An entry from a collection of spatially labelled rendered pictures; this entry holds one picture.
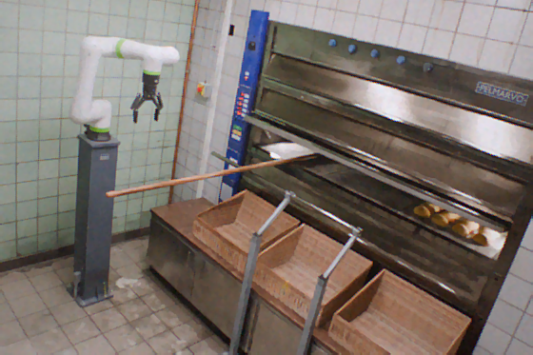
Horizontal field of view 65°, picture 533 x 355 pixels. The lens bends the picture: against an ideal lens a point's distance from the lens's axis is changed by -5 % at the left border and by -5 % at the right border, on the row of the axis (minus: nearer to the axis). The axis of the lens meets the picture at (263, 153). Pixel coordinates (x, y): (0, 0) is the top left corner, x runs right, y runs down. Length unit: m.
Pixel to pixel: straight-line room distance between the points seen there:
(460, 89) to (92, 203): 2.30
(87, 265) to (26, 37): 1.56
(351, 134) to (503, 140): 0.87
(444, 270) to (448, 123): 0.81
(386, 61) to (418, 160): 0.59
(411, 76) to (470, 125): 0.42
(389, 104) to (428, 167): 0.42
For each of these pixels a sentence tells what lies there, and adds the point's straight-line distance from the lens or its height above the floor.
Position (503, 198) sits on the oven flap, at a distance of 2.39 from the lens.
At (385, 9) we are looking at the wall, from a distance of 2.62.
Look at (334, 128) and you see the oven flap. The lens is 2.77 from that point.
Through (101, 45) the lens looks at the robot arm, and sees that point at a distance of 2.61.
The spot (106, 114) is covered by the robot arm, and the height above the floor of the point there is 1.38.
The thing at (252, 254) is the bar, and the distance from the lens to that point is 2.54.
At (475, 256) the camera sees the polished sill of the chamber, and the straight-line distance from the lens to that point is 2.51.
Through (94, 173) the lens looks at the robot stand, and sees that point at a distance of 2.90.
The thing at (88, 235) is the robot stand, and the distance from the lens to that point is 3.09.
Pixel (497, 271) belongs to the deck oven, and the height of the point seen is 1.15.
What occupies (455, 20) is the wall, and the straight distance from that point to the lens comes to 2.45.
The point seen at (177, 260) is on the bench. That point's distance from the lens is 3.27.
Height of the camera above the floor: 2.14
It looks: 18 degrees down
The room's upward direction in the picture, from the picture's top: 11 degrees clockwise
